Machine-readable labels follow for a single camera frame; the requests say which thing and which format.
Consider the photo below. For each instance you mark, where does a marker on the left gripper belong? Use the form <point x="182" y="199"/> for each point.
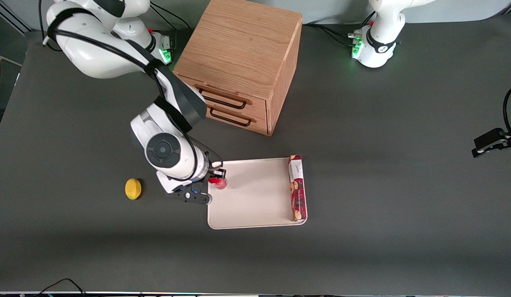
<point x="490" y="139"/>

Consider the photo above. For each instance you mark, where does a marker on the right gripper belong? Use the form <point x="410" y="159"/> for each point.
<point x="211" y="173"/>

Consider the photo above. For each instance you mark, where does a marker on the red coke bottle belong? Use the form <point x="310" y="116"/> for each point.
<point x="220" y="184"/>

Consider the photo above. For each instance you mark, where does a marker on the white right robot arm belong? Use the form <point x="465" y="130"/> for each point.
<point x="94" y="49"/>

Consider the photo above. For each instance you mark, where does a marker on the beige plastic tray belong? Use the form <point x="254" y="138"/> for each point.
<point x="255" y="198"/>

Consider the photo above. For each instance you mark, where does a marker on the wooden drawer front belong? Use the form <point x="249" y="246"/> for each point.
<point x="255" y="105"/>
<point x="259" y="123"/>

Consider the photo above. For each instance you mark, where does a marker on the yellow lemon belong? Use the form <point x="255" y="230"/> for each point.
<point x="133" y="189"/>

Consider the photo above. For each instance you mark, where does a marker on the red cookie box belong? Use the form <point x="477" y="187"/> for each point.
<point x="298" y="194"/>

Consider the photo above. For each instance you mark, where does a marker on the dark grey table mat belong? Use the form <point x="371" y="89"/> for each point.
<point x="403" y="185"/>

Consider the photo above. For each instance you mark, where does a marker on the wooden drawer cabinet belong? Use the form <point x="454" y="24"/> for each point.
<point x="243" y="45"/>

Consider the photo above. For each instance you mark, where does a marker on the aluminium frame rail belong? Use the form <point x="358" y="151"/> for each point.
<point x="10" y="14"/>

